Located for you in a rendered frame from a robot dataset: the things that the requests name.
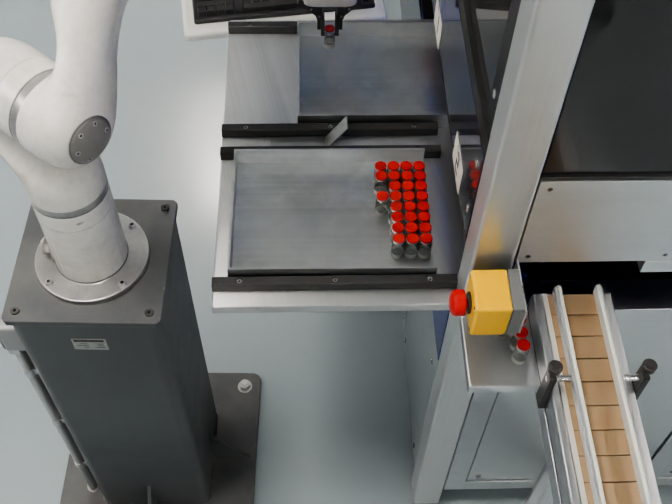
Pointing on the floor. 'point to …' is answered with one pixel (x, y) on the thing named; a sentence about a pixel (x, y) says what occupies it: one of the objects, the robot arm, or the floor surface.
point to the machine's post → (502, 201)
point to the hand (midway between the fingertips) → (329, 23)
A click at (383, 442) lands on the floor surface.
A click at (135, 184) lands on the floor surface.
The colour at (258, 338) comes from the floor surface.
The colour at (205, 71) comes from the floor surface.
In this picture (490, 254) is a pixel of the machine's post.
